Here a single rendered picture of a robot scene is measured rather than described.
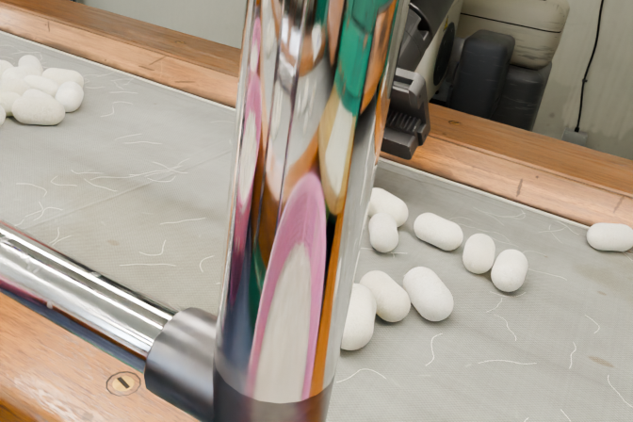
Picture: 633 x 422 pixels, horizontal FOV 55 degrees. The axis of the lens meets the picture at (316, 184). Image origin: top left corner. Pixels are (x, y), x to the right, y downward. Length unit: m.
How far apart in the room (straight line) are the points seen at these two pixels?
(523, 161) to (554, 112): 1.94
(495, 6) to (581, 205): 0.78
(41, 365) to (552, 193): 0.37
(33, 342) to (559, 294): 0.28
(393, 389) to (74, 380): 0.13
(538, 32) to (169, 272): 1.00
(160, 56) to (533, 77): 0.79
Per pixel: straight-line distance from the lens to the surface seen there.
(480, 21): 1.24
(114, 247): 0.36
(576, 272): 0.42
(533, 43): 1.24
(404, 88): 0.38
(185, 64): 0.63
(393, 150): 0.42
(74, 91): 0.54
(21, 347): 0.26
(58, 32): 0.75
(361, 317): 0.29
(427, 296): 0.32
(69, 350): 0.25
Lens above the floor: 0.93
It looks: 25 degrees down
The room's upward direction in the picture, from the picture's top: 9 degrees clockwise
